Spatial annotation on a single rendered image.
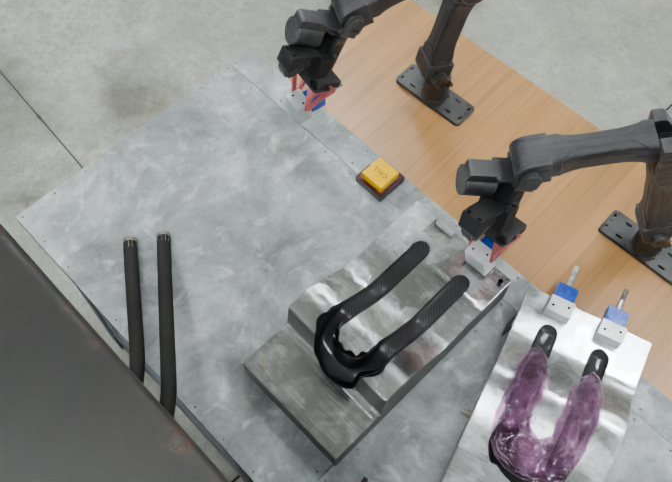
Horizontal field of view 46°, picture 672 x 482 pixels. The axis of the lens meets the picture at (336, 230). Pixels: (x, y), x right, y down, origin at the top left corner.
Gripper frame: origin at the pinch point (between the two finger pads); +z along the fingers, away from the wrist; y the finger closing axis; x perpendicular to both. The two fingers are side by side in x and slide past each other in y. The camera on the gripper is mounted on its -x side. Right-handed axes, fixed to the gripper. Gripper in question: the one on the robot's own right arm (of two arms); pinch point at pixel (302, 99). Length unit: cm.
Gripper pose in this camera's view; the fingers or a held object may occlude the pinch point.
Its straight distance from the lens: 176.1
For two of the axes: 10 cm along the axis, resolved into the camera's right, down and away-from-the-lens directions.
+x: 7.3, -2.1, 6.5
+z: -4.0, 6.4, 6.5
